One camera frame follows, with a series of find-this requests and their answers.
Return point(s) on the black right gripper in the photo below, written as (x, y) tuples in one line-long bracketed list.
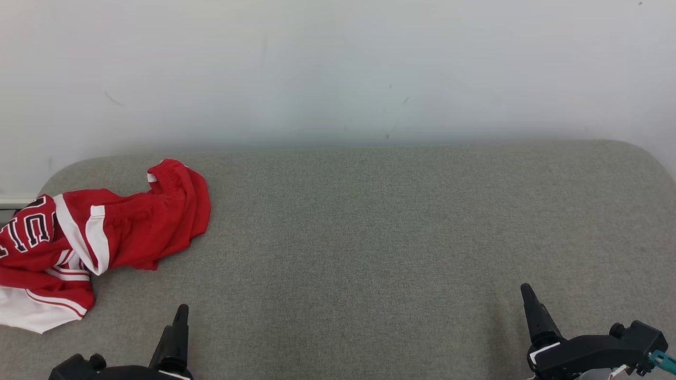
[(575, 356)]

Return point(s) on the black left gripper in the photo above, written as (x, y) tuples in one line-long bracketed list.
[(153, 373)]

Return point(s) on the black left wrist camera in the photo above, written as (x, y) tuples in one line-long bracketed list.
[(74, 369)]

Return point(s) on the teal right camera connector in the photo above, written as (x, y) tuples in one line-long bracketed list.
[(663, 361)]

